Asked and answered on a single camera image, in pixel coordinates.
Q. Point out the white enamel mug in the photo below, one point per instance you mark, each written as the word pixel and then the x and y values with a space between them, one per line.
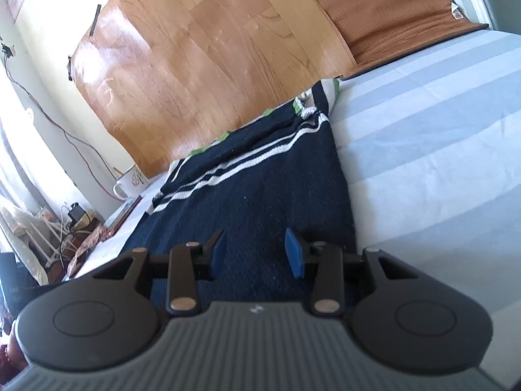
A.
pixel 131 184

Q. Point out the dark smartphone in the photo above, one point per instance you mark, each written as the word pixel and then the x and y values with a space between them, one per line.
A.
pixel 121 217

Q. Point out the green knit sweater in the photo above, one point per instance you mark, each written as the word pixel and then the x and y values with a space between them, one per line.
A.
pixel 302 104

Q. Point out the striped light blue bedsheet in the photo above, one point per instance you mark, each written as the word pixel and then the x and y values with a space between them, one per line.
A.
pixel 430 149

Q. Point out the white drying rack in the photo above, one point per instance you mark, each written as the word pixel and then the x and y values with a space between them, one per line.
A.
pixel 37 244

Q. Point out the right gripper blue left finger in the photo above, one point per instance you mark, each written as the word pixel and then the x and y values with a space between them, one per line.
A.
pixel 188 263

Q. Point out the black device box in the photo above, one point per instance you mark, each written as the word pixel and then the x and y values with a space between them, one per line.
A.
pixel 18 287

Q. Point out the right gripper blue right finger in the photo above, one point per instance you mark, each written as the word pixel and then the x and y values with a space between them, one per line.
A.
pixel 320 264

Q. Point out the brown perforated cushion mat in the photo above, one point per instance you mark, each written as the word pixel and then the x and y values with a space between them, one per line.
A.
pixel 379 32

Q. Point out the wood pattern vinyl mat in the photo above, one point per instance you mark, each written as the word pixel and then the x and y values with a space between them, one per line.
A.
pixel 166 77

